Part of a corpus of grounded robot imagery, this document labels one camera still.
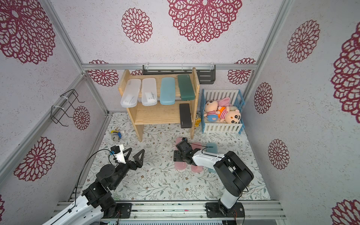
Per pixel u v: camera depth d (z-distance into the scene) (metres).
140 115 0.90
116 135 1.00
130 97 0.67
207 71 0.97
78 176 0.90
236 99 1.13
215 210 0.74
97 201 0.54
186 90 0.70
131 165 0.63
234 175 0.46
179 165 0.87
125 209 0.74
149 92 0.69
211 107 1.04
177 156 0.83
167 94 0.68
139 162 0.65
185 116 0.88
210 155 0.56
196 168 0.88
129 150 0.74
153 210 0.75
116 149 0.60
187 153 0.71
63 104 0.76
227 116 1.02
